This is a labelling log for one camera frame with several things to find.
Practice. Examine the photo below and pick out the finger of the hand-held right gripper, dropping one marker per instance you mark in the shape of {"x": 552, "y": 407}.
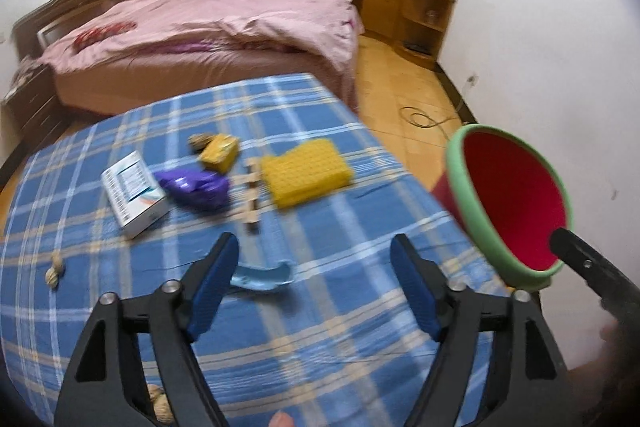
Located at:
{"x": 585, "y": 262}

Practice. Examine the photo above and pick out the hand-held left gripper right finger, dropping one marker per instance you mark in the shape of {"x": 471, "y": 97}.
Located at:
{"x": 415, "y": 287}

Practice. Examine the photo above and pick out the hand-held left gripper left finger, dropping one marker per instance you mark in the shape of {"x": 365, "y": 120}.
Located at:
{"x": 215, "y": 287}

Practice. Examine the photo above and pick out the light blue plastic piece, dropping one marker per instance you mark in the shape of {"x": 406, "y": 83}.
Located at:
{"x": 260, "y": 279}

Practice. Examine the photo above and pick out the purple plastic bag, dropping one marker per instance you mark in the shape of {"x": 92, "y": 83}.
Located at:
{"x": 195, "y": 187}

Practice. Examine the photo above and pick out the red bin with green rim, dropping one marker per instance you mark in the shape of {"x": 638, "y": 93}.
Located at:
{"x": 510, "y": 192}

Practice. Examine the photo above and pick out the white and teal medicine box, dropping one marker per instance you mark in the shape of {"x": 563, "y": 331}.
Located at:
{"x": 132, "y": 194}

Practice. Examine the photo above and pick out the small yellow foam net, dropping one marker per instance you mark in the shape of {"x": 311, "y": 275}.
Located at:
{"x": 305, "y": 172}

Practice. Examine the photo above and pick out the person's left hand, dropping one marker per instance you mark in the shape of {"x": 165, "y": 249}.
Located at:
{"x": 282, "y": 420}

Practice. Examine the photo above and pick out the wooden block strip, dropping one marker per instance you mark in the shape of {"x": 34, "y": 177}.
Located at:
{"x": 252, "y": 197}

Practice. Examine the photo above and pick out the blue plaid tablecloth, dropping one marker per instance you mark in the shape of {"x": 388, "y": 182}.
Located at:
{"x": 310, "y": 332}

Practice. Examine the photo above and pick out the small yellow packet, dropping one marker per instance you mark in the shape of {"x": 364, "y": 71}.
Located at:
{"x": 220, "y": 152}

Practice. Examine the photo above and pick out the wooden bed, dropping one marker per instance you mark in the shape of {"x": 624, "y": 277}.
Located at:
{"x": 100, "y": 77}

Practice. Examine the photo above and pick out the dark wooden nightstand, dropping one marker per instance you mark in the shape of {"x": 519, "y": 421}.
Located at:
{"x": 30, "y": 107}

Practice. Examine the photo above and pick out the pink quilt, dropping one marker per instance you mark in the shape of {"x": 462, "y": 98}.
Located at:
{"x": 225, "y": 17}

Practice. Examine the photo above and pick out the red floral pillow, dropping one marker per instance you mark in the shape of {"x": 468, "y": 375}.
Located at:
{"x": 102, "y": 33}

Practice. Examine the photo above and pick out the long wooden cabinet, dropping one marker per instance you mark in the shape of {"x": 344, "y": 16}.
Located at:
{"x": 385, "y": 2}

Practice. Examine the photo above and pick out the white wall socket with plug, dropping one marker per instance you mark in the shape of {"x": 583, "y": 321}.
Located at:
{"x": 471, "y": 80}

